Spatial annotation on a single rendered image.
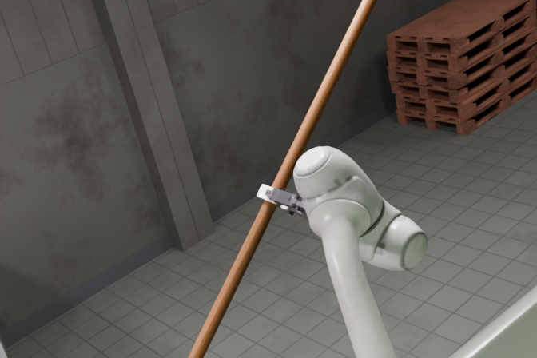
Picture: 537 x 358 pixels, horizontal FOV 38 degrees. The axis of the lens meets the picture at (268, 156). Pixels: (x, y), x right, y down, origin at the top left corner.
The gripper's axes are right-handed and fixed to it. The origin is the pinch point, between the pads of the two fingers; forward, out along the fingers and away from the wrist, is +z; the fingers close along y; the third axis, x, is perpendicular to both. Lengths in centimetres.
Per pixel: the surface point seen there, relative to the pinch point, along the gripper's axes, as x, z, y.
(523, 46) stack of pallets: 245, 285, 410
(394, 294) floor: 0, 172, 257
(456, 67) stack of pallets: 186, 279, 339
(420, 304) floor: 1, 153, 258
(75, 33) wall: 62, 352, 80
